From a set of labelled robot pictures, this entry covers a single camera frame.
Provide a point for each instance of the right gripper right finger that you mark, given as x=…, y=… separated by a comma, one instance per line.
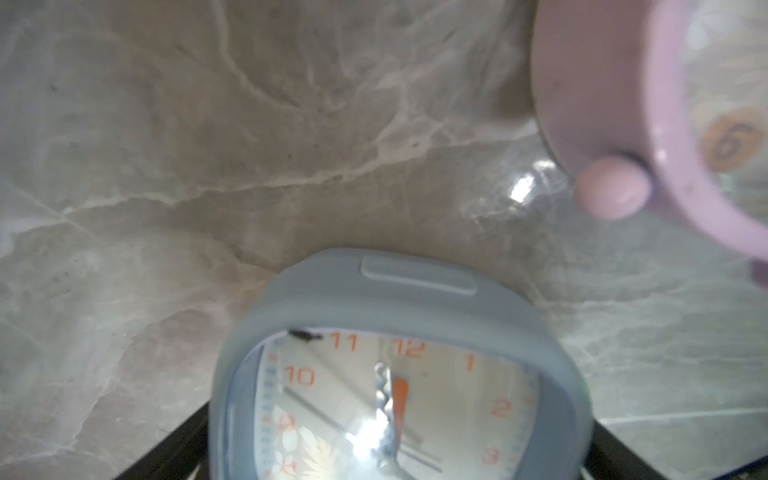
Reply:
x=610, y=459

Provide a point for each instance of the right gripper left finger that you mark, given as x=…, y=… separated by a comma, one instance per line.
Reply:
x=183, y=454

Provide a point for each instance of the blue square alarm clock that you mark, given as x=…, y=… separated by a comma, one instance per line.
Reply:
x=361, y=364

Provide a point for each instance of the light pink round clock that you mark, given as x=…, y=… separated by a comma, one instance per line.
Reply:
x=608, y=89

